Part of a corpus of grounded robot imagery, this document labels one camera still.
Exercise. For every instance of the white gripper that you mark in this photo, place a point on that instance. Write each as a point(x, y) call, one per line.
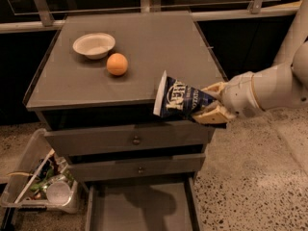
point(239, 94)

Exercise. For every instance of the blue chip bag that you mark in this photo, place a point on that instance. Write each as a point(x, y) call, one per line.
point(175, 98)

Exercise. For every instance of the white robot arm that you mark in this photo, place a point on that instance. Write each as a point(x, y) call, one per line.
point(281, 86)

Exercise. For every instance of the grey middle drawer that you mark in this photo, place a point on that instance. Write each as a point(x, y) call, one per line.
point(129, 168)

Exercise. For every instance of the grey drawer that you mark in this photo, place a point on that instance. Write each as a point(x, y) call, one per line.
point(119, 138)
point(129, 168)
point(156, 203)

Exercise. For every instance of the top drawer knob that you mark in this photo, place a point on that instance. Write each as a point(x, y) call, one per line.
point(136, 140)

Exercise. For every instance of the grey bottom drawer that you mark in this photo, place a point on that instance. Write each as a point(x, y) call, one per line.
point(156, 203)

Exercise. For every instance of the grey drawer cabinet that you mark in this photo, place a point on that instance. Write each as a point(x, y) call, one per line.
point(73, 92)

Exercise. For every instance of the grey top drawer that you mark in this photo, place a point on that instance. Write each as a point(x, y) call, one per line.
point(119, 138)

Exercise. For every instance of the orange fruit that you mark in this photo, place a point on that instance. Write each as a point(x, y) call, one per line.
point(117, 64)

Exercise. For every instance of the white slanted pole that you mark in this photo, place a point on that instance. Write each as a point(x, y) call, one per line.
point(297, 34)

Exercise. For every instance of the white paper bowl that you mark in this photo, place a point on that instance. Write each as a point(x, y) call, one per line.
point(94, 46)

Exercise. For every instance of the white plastic cup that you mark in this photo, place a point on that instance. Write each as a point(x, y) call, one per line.
point(58, 193)

